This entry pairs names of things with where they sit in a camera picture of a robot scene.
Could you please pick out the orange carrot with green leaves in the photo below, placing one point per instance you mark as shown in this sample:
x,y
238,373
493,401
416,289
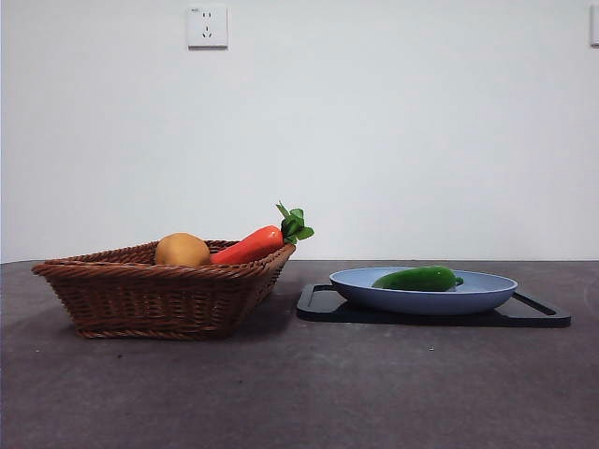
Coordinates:
x,y
252,245

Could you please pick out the blue round plate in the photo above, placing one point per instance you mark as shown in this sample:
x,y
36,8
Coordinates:
x,y
421,301

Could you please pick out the brown wicker basket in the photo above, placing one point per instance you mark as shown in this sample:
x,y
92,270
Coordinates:
x,y
140,299

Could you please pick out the yellow-brown potato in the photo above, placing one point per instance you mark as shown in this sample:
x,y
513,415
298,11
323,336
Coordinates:
x,y
182,251

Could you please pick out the white wall socket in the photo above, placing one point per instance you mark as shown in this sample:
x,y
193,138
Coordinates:
x,y
208,27

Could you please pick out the white wall plate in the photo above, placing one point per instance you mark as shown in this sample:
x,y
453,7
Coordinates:
x,y
594,25

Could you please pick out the green pepper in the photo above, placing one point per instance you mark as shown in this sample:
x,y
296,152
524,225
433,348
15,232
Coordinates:
x,y
416,279

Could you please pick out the black rectangular tray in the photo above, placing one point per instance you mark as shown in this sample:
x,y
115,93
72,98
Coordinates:
x,y
318,309

